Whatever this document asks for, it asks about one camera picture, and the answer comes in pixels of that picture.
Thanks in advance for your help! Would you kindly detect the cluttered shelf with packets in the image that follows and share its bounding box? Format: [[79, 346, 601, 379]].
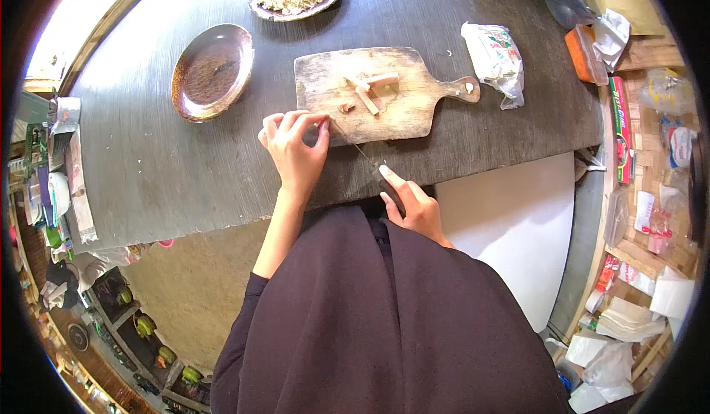
[[8, 94, 102, 262]]

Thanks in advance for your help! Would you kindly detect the black handled kitchen knife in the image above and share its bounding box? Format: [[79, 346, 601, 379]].
[[330, 119, 408, 216]]

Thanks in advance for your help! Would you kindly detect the clear plastic bag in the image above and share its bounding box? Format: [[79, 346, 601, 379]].
[[544, 0, 599, 30]]

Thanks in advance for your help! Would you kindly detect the long red green carton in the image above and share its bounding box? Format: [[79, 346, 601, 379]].
[[608, 76, 638, 184]]

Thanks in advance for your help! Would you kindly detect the person's right index finger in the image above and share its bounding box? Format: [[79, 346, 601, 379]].
[[379, 164, 414, 194]]

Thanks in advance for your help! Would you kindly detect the person's right thumb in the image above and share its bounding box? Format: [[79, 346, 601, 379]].
[[381, 191, 406, 226]]

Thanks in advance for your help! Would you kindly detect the person's body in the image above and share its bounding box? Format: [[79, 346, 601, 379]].
[[210, 203, 575, 414]]

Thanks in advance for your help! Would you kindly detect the dark rack with green knobs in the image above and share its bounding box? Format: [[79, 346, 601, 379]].
[[78, 267, 213, 414]]

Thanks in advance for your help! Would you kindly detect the crumpled white plastic bag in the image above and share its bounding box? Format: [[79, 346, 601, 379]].
[[590, 8, 632, 73]]

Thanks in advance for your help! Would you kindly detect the person's left hand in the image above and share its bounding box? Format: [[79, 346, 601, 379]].
[[258, 110, 332, 193]]

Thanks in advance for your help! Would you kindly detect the wooden cutting board with handle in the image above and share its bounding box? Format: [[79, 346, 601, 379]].
[[294, 46, 481, 147]]

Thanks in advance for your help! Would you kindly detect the bamboo bench with packets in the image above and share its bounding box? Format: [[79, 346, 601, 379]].
[[548, 67, 706, 412]]

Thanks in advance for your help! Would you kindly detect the orange box with clear lid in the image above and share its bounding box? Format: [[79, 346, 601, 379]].
[[565, 24, 610, 86]]

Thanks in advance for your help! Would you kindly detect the person's right hand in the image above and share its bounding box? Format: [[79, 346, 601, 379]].
[[379, 164, 450, 245]]

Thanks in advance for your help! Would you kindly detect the person's left index finger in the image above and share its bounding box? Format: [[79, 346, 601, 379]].
[[293, 115, 329, 136]]

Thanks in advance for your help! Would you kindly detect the white printed plastic packet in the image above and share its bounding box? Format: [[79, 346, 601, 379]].
[[461, 22, 526, 110]]

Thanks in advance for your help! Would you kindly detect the person's left middle finger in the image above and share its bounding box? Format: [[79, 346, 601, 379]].
[[279, 110, 311, 132]]

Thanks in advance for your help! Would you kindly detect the white flat board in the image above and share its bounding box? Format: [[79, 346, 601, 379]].
[[434, 151, 577, 333]]

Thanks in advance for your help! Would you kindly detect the brown round bowl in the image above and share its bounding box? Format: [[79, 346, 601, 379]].
[[171, 24, 256, 123]]

